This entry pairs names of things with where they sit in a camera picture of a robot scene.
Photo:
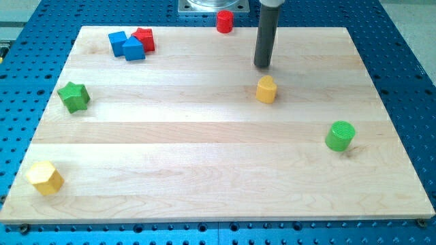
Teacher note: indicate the white rod holder collar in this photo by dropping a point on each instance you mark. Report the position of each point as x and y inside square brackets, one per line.
[272, 3]

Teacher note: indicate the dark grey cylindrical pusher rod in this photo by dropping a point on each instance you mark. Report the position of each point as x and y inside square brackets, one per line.
[267, 27]

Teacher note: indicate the yellow heart block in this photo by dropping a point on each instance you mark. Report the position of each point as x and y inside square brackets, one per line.
[266, 89]

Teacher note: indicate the red cylinder block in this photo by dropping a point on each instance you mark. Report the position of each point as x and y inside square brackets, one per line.
[224, 21]

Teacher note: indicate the red star block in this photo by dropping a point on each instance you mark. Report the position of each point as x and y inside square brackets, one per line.
[145, 36]

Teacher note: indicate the blue perforated metal table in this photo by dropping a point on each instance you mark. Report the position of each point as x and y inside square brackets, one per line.
[36, 59]

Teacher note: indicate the green cylinder block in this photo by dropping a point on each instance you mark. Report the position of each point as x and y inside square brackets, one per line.
[340, 135]

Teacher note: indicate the blue cube block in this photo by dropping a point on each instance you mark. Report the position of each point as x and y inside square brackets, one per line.
[117, 41]

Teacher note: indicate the light wooden board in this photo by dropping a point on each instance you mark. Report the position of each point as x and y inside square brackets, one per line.
[180, 136]

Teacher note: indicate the green star block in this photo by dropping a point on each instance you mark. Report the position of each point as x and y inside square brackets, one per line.
[74, 97]

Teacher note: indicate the yellow hexagon block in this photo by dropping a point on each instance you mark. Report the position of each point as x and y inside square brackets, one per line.
[45, 178]

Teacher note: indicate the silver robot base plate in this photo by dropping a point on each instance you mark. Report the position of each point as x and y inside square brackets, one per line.
[212, 6]

